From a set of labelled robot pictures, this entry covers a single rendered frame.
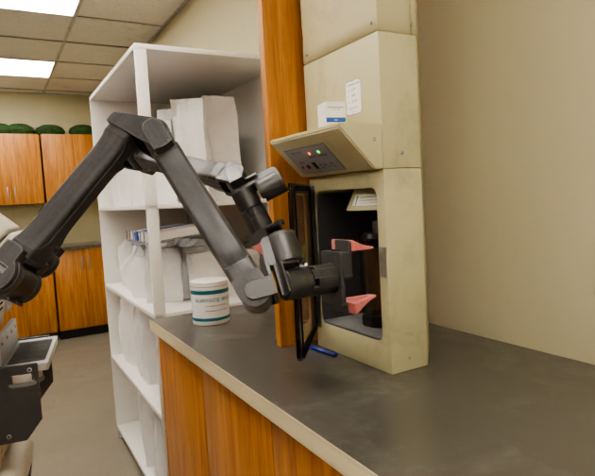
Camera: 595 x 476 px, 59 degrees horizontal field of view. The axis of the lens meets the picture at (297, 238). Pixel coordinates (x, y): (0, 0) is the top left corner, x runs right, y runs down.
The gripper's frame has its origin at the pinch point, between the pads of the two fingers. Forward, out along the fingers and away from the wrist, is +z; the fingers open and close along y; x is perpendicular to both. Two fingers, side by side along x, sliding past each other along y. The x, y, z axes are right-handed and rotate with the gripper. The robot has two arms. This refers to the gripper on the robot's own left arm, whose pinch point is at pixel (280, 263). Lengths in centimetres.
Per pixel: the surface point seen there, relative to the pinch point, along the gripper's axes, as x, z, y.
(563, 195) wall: -12, 18, -67
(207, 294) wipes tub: -46, -1, 37
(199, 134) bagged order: -98, -62, 26
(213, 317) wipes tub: -47, 7, 39
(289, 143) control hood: -7.6, -25.0, -14.7
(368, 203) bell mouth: -5.9, -2.5, -24.9
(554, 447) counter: 37, 45, -33
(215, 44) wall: -179, -124, 11
